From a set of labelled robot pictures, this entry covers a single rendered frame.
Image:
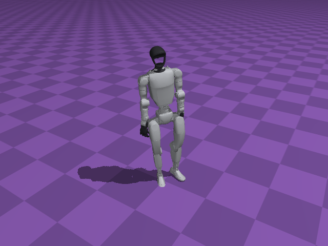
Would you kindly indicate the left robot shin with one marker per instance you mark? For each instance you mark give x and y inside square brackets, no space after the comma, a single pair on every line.
[176,156]

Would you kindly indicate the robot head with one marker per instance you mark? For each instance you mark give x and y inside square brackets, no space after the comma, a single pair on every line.
[157,52]

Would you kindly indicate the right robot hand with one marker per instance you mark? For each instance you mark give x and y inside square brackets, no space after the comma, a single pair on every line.
[144,130]

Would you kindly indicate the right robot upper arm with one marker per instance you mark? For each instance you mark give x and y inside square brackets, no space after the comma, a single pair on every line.
[142,82]

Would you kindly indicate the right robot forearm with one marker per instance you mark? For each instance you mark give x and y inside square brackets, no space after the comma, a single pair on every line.
[144,114]

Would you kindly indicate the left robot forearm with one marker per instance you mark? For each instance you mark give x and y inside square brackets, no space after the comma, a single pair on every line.
[180,105]

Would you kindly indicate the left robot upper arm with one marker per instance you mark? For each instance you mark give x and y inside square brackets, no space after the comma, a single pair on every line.
[178,83]

